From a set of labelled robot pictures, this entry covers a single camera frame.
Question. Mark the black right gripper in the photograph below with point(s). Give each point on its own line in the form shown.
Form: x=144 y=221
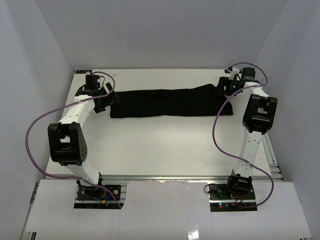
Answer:
x=222 y=86

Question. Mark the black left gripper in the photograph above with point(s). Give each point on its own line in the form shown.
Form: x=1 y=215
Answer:
x=104 y=100

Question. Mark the black t-shirt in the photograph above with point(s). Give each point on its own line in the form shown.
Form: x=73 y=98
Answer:
x=201 y=101

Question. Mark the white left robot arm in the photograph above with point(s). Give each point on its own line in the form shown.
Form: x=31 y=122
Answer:
x=67 y=143

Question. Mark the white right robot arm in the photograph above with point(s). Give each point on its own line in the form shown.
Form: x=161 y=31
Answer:
x=258 y=119

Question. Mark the left black table label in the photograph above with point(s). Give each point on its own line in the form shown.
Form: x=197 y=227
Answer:
x=83 y=71

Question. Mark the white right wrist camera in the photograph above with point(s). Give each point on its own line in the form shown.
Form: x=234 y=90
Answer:
x=234 y=72

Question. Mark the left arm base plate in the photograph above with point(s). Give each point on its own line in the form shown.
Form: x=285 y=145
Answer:
x=90 y=197

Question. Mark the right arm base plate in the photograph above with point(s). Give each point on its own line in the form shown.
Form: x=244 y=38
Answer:
x=220 y=200

